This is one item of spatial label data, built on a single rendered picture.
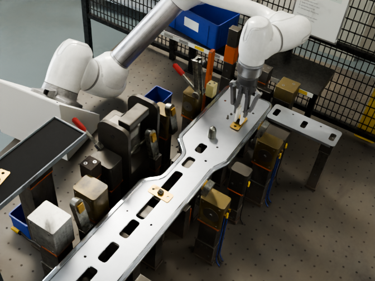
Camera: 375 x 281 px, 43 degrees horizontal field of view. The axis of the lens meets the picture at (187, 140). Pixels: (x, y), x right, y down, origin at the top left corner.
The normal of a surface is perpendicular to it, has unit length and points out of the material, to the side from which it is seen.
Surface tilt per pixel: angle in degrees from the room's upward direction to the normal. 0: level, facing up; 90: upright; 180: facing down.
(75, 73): 64
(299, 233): 0
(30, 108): 90
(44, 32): 0
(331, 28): 90
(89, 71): 73
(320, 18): 90
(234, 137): 0
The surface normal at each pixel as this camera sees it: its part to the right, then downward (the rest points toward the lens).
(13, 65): 0.07, -0.70
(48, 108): -0.43, 0.62
